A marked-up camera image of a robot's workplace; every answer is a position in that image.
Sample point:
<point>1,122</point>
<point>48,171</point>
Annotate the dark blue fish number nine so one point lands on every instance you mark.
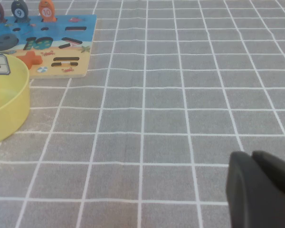
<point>19,12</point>

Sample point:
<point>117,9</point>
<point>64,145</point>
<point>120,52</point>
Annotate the colourful wooden puzzle board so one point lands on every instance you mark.
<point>90,23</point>

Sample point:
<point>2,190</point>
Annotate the white paper label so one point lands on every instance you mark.
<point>0,64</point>

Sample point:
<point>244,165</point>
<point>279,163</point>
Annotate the orange plus piece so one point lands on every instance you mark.
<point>31,59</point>

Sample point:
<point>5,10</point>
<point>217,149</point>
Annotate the orange fish number ten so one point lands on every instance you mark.
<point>47,11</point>

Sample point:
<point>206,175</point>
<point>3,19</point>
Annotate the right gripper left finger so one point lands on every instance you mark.
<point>251,202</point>

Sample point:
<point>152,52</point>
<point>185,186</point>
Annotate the yellow plastic bowl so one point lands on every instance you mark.
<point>16,104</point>

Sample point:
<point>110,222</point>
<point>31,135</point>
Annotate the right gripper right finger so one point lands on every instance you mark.
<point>278,171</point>

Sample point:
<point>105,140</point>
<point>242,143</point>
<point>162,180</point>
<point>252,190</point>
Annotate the dark blue number nine piece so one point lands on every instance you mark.
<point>6,44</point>

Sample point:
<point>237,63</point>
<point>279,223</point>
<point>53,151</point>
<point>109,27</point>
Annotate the grey checked tablecloth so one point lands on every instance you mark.
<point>156,118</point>

